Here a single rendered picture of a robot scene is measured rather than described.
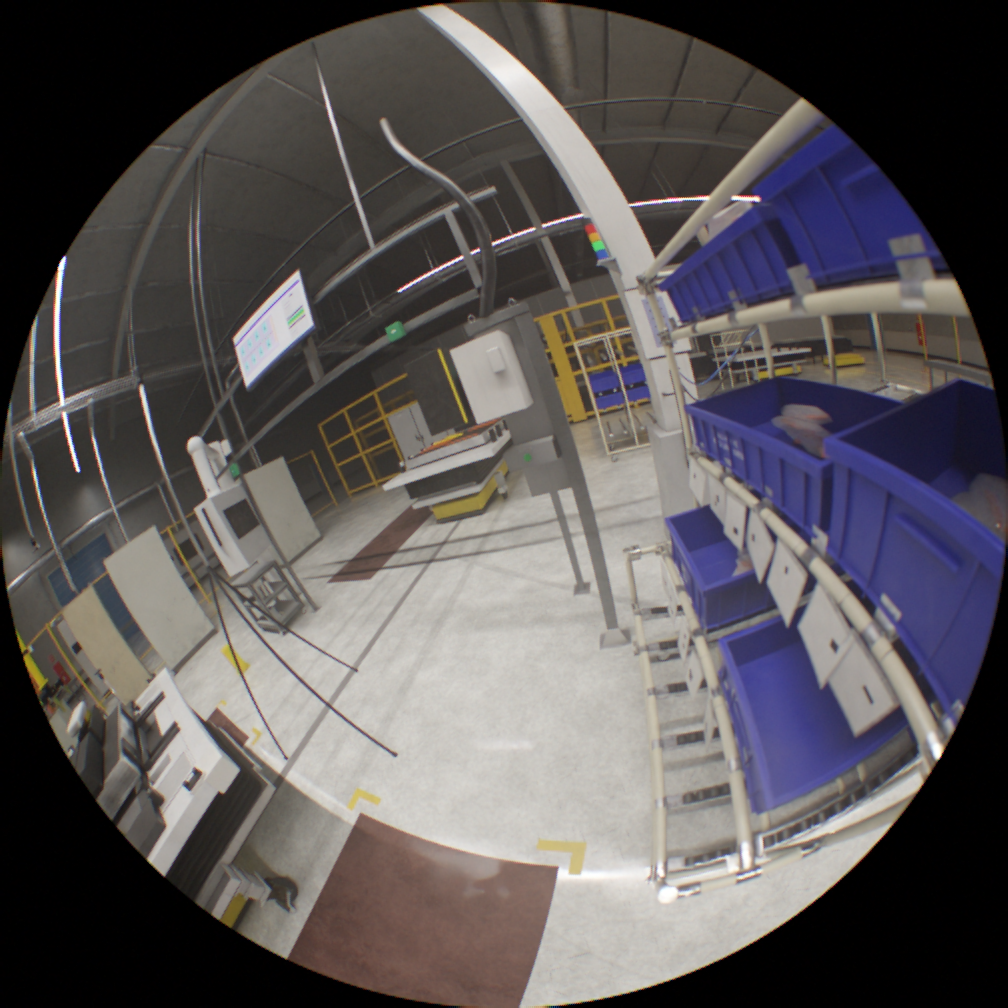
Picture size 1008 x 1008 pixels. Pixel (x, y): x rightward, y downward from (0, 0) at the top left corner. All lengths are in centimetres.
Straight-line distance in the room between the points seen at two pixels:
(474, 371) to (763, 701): 123
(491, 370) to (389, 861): 208
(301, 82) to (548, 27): 502
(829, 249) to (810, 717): 76
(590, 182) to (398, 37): 804
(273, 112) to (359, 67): 208
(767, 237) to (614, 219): 166
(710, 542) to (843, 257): 96
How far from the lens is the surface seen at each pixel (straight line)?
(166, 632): 616
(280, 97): 969
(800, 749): 75
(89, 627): 629
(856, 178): 41
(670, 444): 194
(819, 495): 57
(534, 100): 290
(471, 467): 378
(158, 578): 613
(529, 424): 124
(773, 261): 54
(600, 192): 224
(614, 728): 155
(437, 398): 115
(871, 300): 40
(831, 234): 46
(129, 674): 632
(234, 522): 354
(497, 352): 105
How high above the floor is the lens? 141
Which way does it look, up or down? 19 degrees down
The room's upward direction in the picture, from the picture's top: 21 degrees counter-clockwise
